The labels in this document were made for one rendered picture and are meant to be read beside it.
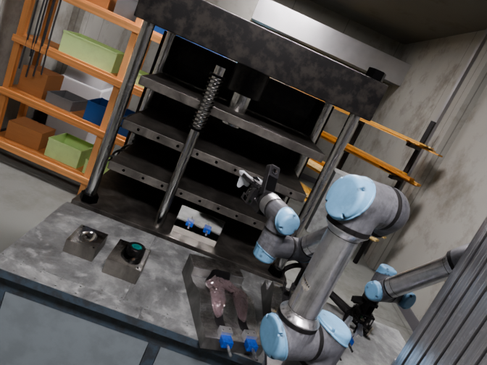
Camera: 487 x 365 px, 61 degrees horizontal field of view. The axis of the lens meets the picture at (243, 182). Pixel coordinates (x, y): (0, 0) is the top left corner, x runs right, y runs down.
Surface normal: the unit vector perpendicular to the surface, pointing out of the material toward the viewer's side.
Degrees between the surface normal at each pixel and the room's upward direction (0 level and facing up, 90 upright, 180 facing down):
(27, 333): 90
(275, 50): 90
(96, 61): 90
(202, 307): 28
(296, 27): 90
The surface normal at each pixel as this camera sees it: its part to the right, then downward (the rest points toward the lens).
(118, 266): 0.00, 0.28
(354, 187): -0.79, -0.32
